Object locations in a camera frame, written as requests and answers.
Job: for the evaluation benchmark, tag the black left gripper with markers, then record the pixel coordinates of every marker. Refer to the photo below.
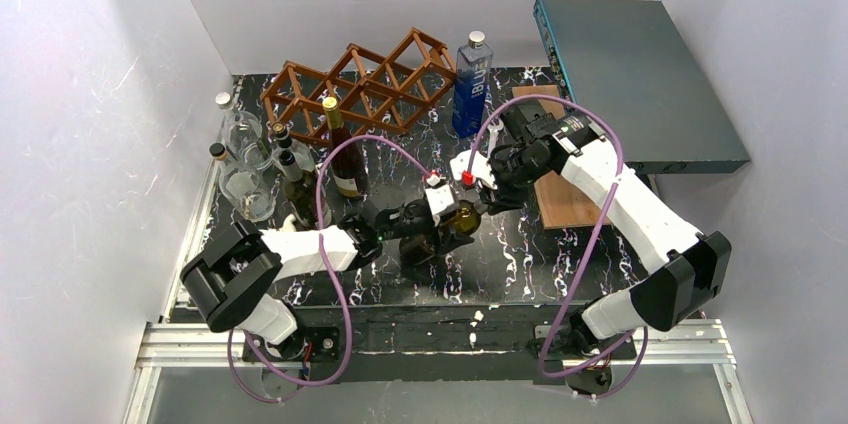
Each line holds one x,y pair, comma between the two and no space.
428,219

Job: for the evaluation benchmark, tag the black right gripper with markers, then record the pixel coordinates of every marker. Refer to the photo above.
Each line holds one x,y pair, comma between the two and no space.
495,173

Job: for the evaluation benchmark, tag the dark bottle black cap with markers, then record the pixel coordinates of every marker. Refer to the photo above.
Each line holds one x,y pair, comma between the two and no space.
464,219

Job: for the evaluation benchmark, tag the dark wine bottle gold cap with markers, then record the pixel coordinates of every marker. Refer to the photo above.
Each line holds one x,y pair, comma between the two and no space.
348,167

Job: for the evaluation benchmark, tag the dark bottle grey cap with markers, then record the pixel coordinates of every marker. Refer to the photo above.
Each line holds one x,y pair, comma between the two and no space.
299,188

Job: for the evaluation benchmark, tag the blue transparent bottle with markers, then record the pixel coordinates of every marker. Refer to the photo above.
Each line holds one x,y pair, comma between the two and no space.
471,87

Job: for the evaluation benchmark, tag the clear bottle white gold label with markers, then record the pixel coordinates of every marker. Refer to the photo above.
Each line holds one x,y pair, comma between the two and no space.
242,186

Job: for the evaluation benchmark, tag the clear bottle silver cap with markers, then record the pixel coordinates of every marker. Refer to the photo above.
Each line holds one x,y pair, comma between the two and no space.
243,134

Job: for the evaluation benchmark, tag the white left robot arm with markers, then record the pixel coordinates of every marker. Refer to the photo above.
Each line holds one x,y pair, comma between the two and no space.
229,280

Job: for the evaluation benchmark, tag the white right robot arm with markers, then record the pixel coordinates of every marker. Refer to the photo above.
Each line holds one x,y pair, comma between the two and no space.
686,267

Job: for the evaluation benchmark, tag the brown wooden wine rack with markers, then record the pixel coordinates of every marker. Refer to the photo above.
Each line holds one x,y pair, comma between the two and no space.
375,93

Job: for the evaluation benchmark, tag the wooden board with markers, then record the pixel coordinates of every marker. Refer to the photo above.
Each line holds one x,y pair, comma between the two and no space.
561,204

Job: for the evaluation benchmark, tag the silver wrench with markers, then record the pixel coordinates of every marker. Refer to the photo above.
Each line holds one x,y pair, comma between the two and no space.
494,129

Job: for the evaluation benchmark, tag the teal metal box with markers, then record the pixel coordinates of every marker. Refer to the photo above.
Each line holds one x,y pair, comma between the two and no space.
626,61

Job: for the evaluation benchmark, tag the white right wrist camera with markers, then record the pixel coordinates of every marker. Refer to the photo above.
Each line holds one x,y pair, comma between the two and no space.
471,168

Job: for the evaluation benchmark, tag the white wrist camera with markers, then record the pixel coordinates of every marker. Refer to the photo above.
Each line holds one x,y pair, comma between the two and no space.
441,199
471,168

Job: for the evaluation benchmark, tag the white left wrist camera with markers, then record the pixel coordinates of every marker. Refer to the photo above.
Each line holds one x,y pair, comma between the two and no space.
441,199

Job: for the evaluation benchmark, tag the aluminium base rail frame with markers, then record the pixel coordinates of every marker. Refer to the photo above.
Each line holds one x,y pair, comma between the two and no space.
452,363

